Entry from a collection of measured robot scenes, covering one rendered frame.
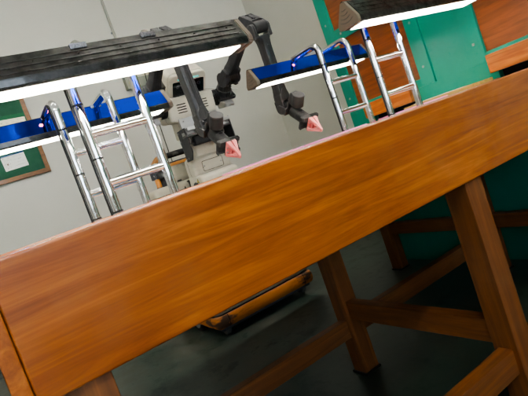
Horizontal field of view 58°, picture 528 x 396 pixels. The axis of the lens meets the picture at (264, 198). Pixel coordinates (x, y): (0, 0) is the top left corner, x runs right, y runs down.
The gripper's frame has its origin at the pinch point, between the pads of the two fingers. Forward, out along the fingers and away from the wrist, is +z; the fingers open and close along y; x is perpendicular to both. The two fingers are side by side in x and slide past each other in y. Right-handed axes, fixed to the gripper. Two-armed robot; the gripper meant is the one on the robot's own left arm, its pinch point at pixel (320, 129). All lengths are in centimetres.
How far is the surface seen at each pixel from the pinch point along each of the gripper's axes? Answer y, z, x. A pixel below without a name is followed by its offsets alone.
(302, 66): -13.0, -3.4, -31.1
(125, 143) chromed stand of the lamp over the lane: -96, 15, -31
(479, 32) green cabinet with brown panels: 42, 35, -49
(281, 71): -24.0, -3.3, -31.1
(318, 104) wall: 122, -122, 75
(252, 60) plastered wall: 112, -203, 67
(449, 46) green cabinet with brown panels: 42, 24, -40
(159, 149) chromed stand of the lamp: -96, 38, -42
